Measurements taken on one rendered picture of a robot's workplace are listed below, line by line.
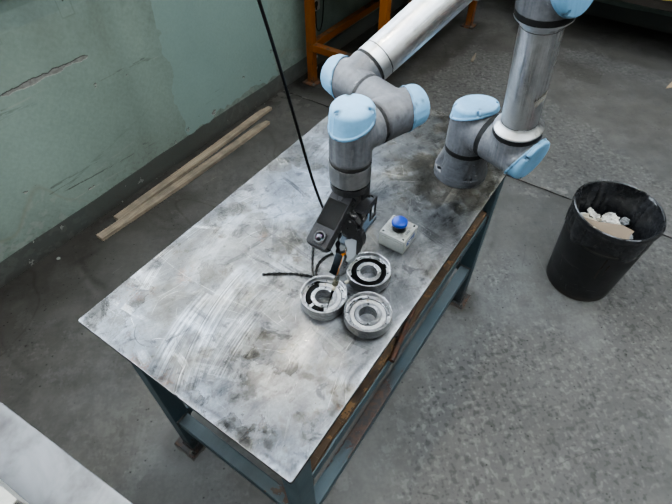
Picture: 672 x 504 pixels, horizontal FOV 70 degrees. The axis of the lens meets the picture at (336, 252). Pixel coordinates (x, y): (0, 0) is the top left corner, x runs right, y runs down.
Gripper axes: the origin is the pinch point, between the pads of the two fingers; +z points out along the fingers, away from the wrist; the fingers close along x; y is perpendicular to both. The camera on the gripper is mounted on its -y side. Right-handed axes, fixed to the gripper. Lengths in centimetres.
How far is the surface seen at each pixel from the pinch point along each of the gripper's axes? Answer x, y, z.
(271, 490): 2, -33, 69
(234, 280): 23.9, -9.5, 13.4
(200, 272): 32.5, -11.8, 13.4
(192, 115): 154, 98, 72
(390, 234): -2.4, 19.2, 8.7
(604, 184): -49, 127, 51
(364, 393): -11.5, -7.2, 38.7
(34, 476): 34, -63, 26
